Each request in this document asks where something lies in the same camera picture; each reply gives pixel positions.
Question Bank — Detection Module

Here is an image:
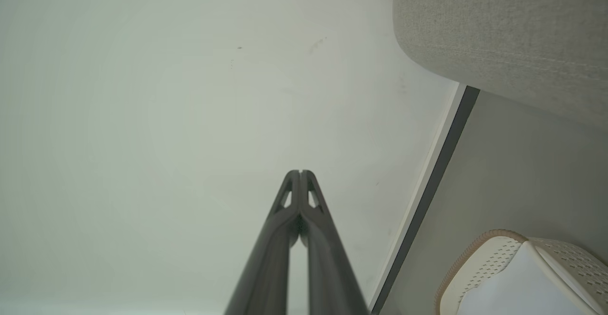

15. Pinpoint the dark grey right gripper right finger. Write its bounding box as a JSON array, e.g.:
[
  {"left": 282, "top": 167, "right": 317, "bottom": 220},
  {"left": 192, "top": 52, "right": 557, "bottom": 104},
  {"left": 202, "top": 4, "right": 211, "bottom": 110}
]
[{"left": 301, "top": 170, "right": 371, "bottom": 315}]

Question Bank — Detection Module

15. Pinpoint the grey fabric sofa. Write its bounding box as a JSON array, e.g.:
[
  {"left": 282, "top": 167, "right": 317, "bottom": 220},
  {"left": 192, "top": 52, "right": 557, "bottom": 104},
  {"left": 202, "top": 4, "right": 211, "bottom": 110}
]
[{"left": 392, "top": 0, "right": 608, "bottom": 131}]

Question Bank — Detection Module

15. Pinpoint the white black baseboard strip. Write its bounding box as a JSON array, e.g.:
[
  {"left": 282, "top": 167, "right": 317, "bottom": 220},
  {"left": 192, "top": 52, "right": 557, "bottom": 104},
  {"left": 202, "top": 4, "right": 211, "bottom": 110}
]
[{"left": 368, "top": 83, "right": 481, "bottom": 315}]

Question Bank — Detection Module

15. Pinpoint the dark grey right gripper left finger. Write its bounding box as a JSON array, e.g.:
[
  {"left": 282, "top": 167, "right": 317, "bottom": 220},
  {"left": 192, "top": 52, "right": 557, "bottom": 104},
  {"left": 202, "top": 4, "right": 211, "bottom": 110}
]
[{"left": 223, "top": 169, "right": 302, "bottom": 315}]

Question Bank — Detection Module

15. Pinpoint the white perforated laundry basket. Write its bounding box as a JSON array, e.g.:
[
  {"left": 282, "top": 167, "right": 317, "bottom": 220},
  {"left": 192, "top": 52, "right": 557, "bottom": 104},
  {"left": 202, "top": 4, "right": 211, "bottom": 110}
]
[{"left": 434, "top": 229, "right": 608, "bottom": 315}]

